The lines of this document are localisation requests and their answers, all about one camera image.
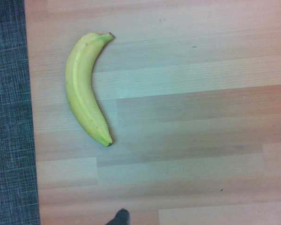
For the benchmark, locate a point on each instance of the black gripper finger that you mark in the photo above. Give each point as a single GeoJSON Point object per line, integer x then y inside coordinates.
{"type": "Point", "coordinates": [121, 218]}

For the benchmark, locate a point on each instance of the yellow banana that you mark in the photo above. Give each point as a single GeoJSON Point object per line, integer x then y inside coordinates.
{"type": "Point", "coordinates": [82, 89]}

